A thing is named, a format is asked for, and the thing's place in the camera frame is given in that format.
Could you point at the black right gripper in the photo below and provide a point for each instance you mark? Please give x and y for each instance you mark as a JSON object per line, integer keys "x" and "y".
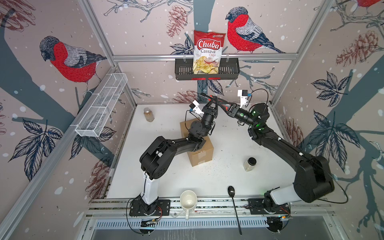
{"x": 231, "y": 109}

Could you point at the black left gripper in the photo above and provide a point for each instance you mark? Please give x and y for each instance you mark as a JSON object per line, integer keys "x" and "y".
{"x": 208, "y": 112}

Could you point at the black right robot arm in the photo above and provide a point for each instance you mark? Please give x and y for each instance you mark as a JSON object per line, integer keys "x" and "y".
{"x": 313, "y": 179}

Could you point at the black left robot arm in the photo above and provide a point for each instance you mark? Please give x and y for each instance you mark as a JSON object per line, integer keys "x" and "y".
{"x": 156, "y": 160}

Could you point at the Chuba cassava chips bag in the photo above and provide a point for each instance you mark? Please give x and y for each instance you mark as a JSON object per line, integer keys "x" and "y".
{"x": 208, "y": 49}

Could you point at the black lid glass jar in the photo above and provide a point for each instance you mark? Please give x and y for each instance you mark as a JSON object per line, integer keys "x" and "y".
{"x": 250, "y": 164}

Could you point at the brown spice jar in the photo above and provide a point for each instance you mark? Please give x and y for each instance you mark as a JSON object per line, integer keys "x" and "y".
{"x": 149, "y": 114}

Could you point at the black long spoon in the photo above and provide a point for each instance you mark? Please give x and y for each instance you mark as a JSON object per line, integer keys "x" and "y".
{"x": 231, "y": 192}

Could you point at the cream ceramic mug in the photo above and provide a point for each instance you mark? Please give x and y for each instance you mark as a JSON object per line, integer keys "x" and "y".
{"x": 188, "y": 202}

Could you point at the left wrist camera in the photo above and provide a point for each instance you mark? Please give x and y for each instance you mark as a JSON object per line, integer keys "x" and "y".
{"x": 194, "y": 107}

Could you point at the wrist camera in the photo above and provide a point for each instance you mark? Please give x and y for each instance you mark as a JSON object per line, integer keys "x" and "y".
{"x": 194, "y": 107}
{"x": 244, "y": 98}

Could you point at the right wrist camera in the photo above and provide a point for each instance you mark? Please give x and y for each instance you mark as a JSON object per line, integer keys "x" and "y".
{"x": 244, "y": 98}

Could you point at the black wire wall basket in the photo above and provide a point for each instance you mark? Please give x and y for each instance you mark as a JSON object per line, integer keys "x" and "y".
{"x": 229, "y": 69}

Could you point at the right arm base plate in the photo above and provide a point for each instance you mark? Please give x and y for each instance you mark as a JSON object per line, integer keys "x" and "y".
{"x": 266, "y": 206}

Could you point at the white wire mesh shelf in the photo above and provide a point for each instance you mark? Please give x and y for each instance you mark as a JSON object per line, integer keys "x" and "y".
{"x": 97, "y": 115}

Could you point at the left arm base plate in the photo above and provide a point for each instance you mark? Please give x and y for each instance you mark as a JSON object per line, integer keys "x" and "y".
{"x": 138, "y": 208}

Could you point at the aluminium front rail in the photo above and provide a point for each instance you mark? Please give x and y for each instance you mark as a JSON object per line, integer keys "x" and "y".
{"x": 206, "y": 207}

